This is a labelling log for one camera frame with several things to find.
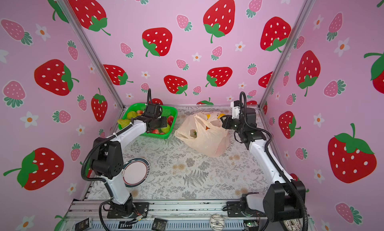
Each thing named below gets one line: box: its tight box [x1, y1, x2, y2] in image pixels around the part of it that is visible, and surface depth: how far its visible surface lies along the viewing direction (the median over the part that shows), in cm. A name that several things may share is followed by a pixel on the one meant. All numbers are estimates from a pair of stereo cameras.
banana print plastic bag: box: [174, 111, 230, 158], surface depth 83 cm
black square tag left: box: [75, 217, 90, 231], surface depth 70 cm
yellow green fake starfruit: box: [117, 119, 131, 129], surface depth 97 cm
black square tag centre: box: [151, 218, 168, 231], surface depth 70 cm
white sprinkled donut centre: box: [209, 213, 225, 231], surface depth 70 cm
